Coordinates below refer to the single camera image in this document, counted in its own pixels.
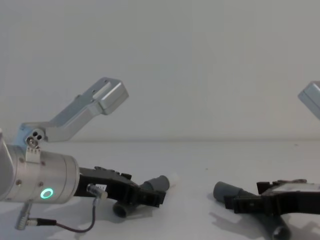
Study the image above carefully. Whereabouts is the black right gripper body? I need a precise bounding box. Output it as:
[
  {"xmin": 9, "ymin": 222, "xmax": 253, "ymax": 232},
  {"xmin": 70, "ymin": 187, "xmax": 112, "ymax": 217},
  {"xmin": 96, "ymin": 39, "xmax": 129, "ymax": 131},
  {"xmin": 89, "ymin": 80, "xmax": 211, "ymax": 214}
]
[{"xmin": 256, "ymin": 178, "xmax": 320, "ymax": 217}]

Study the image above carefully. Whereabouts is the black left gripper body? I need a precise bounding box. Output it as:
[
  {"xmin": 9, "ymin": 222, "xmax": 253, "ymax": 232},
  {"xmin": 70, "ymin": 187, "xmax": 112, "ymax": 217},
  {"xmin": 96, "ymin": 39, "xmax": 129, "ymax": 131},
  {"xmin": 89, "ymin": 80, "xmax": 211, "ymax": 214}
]
[{"xmin": 74, "ymin": 166, "xmax": 141, "ymax": 205}]

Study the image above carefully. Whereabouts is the white table cloth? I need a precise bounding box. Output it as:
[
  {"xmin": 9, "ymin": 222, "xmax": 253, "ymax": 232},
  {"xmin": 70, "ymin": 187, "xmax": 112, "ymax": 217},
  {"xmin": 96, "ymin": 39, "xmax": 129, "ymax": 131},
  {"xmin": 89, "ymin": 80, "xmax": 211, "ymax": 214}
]
[{"xmin": 0, "ymin": 139, "xmax": 320, "ymax": 240}]

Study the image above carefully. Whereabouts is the thin dark wrist cable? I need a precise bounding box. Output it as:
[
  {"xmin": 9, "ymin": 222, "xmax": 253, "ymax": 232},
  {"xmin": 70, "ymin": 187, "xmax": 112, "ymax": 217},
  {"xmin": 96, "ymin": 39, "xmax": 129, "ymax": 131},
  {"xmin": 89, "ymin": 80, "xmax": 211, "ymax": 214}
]
[{"xmin": 14, "ymin": 183, "xmax": 109, "ymax": 231}]

